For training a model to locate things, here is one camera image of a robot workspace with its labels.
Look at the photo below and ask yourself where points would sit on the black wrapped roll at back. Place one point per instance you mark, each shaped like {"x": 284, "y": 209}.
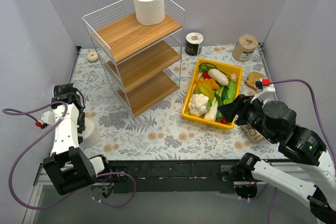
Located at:
{"x": 193, "y": 44}

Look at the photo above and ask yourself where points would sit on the yellow plastic bin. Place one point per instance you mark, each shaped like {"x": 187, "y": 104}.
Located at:
{"x": 201, "y": 69}

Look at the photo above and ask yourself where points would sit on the floral table mat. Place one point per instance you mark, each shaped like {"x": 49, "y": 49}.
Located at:
{"x": 161, "y": 132}

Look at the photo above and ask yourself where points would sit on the brown printed paper roll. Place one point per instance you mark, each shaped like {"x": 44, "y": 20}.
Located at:
{"x": 254, "y": 136}

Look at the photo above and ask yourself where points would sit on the white wire wooden shelf rack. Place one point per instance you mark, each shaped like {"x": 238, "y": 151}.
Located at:
{"x": 138, "y": 59}

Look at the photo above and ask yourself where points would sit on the white radish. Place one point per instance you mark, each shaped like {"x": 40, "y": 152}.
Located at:
{"x": 218, "y": 76}

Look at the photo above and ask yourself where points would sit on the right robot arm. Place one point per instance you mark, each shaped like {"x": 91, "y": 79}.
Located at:
{"x": 277, "y": 124}

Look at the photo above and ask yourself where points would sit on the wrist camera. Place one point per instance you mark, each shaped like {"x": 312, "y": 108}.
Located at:
{"x": 267, "y": 89}
{"x": 47, "y": 119}

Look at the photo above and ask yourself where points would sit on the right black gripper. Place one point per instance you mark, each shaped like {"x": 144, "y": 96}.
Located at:
{"x": 242, "y": 109}

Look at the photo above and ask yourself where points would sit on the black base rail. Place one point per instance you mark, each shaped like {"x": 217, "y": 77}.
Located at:
{"x": 173, "y": 175}

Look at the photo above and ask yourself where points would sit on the yellow orange pepper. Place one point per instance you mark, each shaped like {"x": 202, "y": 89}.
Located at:
{"x": 206, "y": 87}

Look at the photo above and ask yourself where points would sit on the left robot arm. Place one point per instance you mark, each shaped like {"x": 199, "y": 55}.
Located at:
{"x": 68, "y": 168}

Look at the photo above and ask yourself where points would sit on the black wrapped roll on side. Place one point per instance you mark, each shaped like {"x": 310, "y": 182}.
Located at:
{"x": 64, "y": 92}

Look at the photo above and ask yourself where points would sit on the white paper towel roll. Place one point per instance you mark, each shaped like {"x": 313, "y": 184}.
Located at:
{"x": 91, "y": 134}
{"x": 149, "y": 12}

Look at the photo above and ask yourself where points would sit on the garlic bulb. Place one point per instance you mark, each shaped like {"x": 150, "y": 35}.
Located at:
{"x": 233, "y": 77}

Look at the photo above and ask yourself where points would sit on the white cauliflower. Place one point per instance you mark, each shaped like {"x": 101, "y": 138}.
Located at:
{"x": 198, "y": 104}

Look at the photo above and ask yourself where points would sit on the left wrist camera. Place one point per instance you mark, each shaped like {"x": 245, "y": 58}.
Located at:
{"x": 47, "y": 119}

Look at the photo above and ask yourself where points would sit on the bok choy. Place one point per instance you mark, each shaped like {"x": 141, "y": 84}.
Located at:
{"x": 211, "y": 114}

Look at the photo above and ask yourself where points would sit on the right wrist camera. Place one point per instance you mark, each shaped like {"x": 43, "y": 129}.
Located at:
{"x": 267, "y": 89}

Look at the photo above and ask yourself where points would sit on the small beige donut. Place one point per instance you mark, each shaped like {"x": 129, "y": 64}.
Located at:
{"x": 92, "y": 56}

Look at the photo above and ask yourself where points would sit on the bread slice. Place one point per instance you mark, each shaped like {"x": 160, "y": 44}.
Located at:
{"x": 252, "y": 78}

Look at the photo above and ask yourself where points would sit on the green cucumber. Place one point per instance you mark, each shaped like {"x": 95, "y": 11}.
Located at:
{"x": 229, "y": 93}

